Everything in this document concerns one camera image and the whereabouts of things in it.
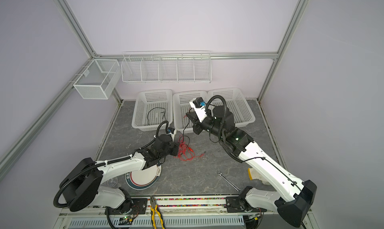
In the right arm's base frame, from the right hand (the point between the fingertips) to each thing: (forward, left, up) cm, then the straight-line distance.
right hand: (188, 114), depth 64 cm
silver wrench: (-18, -21, -37) cm, 46 cm away
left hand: (0, +7, -28) cm, 29 cm away
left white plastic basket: (+37, +33, -36) cm, 61 cm away
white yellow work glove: (-14, -35, -36) cm, 53 cm away
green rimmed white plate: (-17, +27, -35) cm, 47 cm away
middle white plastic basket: (+38, +10, -35) cm, 52 cm away
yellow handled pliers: (-30, +18, -35) cm, 50 cm away
